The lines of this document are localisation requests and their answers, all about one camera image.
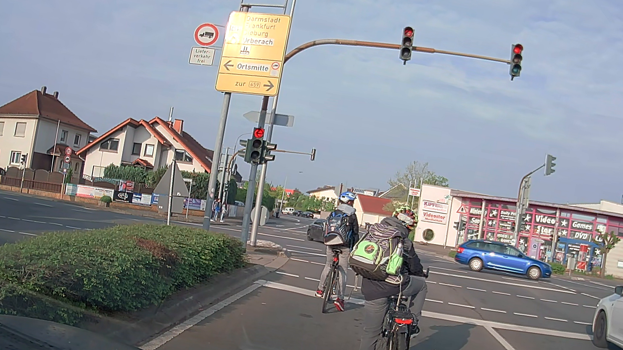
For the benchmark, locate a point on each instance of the dark car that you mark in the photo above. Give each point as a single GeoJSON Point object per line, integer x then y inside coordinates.
{"type": "Point", "coordinates": [316, 230]}

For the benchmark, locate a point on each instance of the person on bicycle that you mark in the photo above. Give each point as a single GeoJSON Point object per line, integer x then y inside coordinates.
{"type": "Point", "coordinates": [386, 278]}
{"type": "Point", "coordinates": [341, 238]}

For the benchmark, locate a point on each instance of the group of people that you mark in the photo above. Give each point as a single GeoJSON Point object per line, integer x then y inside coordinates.
{"type": "Point", "coordinates": [219, 209]}

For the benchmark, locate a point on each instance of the white sign tower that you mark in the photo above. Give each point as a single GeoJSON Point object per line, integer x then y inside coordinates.
{"type": "Point", "coordinates": [432, 214]}

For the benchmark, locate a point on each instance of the yellow direction signs on posts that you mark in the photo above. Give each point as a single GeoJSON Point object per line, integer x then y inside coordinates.
{"type": "Point", "coordinates": [253, 52]}

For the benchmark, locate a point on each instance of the triangular sign seen from behind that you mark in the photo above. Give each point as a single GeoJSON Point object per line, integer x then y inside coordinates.
{"type": "Point", "coordinates": [172, 184]}

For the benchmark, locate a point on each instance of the kerbed traffic island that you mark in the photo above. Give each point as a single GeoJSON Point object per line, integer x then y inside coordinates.
{"type": "Point", "coordinates": [213, 295]}

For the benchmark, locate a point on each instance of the white house with red roof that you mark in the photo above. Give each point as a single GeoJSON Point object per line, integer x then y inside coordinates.
{"type": "Point", "coordinates": [146, 149]}

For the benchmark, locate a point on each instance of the blue estate car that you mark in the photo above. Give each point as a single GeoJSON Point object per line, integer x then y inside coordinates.
{"type": "Point", "coordinates": [502, 258]}

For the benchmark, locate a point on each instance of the traffic light on bent mast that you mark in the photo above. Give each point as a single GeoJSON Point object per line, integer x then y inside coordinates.
{"type": "Point", "coordinates": [522, 199]}

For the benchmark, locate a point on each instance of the low green hedge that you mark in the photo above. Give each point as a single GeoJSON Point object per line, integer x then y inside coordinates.
{"type": "Point", "coordinates": [97, 265]}

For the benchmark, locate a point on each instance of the shop building with red front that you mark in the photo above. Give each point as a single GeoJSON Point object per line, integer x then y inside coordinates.
{"type": "Point", "coordinates": [570, 230]}

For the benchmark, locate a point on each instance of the brown fence with banners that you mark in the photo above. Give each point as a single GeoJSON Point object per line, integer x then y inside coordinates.
{"type": "Point", "coordinates": [35, 179]}

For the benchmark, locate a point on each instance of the beige house with brown roof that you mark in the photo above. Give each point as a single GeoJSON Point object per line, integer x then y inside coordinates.
{"type": "Point", "coordinates": [33, 135]}

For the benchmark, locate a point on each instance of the tall grey lamp post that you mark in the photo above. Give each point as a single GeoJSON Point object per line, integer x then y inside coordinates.
{"type": "Point", "coordinates": [269, 148]}

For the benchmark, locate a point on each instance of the round signs on post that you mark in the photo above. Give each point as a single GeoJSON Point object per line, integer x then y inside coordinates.
{"type": "Point", "coordinates": [67, 157]}

